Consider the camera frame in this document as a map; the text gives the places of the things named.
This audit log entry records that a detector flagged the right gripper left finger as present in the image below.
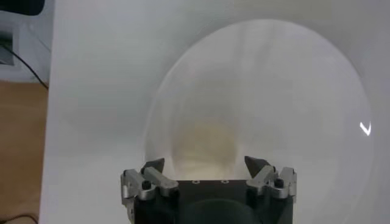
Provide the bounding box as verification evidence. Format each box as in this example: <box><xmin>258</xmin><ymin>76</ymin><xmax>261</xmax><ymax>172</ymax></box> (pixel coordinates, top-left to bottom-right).
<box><xmin>121</xmin><ymin>157</ymin><xmax>180</xmax><ymax>214</ymax></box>

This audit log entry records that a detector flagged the grey white robot base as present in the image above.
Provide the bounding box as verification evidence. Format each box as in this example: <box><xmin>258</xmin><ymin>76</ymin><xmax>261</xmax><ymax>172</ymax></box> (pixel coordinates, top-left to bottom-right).
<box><xmin>0</xmin><ymin>0</ymin><xmax>55</xmax><ymax>83</ymax></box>

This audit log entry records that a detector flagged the round white plate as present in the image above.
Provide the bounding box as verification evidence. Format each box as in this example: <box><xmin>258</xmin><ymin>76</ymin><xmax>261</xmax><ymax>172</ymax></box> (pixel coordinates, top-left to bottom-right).
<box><xmin>143</xmin><ymin>18</ymin><xmax>375</xmax><ymax>224</ymax></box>

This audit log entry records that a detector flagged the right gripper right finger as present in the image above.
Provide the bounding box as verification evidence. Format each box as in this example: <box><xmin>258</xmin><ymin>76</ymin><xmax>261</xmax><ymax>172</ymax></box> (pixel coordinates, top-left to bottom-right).
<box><xmin>244</xmin><ymin>156</ymin><xmax>298</xmax><ymax>200</ymax></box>

